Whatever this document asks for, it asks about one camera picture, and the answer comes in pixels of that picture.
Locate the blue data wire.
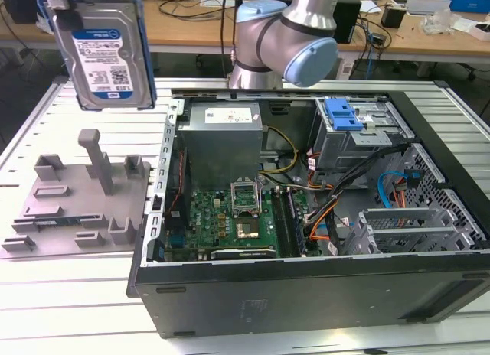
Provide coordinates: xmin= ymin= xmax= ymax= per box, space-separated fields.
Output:
xmin=377 ymin=171 xmax=422 ymax=209

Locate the orange power wire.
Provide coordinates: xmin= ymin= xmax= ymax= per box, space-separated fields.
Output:
xmin=392 ymin=181 xmax=417 ymax=210

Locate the hard disk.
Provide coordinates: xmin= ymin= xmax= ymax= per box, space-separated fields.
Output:
xmin=35 ymin=0 xmax=158 ymax=112

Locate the grey power supply unit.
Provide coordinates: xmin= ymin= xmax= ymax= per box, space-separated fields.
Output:
xmin=176 ymin=101 xmax=265 ymax=191

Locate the metal socket cover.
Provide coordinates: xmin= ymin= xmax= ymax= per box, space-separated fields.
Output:
xmin=228 ymin=178 xmax=261 ymax=217

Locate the CPU socket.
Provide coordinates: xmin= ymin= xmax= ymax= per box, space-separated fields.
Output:
xmin=234 ymin=216 xmax=263 ymax=242

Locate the green motherboard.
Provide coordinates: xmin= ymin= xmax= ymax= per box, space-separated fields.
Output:
xmin=160 ymin=186 xmax=319 ymax=262

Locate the RAM stick in slot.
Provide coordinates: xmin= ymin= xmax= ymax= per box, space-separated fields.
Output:
xmin=285 ymin=188 xmax=307 ymax=256

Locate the black graphics card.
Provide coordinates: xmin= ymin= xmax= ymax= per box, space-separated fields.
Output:
xmin=208 ymin=246 xmax=279 ymax=261

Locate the grey metal drive cage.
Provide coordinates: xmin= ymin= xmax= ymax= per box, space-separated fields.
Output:
xmin=308 ymin=96 xmax=417 ymax=172

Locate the blue drive cage latch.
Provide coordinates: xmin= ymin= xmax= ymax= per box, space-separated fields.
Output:
xmin=323 ymin=97 xmax=363 ymax=132

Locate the black open PC case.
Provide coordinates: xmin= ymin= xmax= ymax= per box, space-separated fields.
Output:
xmin=126 ymin=87 xmax=490 ymax=339

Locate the wooden desk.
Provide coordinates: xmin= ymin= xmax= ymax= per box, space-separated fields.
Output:
xmin=0 ymin=0 xmax=490 ymax=79

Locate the grey parts rack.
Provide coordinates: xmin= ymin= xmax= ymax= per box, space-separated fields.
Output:
xmin=0 ymin=128 xmax=154 ymax=261

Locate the black computer tower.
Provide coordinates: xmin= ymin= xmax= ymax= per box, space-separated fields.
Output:
xmin=332 ymin=0 xmax=363 ymax=45

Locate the RAM stick with blue label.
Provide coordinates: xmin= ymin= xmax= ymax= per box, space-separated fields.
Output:
xmin=34 ymin=217 xmax=83 ymax=228

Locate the small black cube box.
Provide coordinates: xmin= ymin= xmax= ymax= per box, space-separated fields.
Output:
xmin=381 ymin=5 xmax=407 ymax=29

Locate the flat silver box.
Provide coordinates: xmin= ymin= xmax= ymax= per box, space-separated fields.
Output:
xmin=390 ymin=0 xmax=452 ymax=16

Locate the clear plastic bag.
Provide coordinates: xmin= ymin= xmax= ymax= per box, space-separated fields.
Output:
xmin=420 ymin=8 xmax=460 ymax=34

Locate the large black box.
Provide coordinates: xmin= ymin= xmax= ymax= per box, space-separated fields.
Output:
xmin=15 ymin=0 xmax=39 ymax=25

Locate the blue cardboard box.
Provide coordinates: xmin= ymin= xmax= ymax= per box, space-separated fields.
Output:
xmin=443 ymin=0 xmax=490 ymax=14

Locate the yellow wire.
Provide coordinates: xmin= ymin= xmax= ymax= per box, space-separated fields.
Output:
xmin=260 ymin=125 xmax=299 ymax=176

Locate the red and black twisted wire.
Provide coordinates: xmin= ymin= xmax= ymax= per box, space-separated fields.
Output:
xmin=169 ymin=148 xmax=189 ymax=214

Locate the black cable bundle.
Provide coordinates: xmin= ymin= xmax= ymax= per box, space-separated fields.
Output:
xmin=304 ymin=144 xmax=413 ymax=224

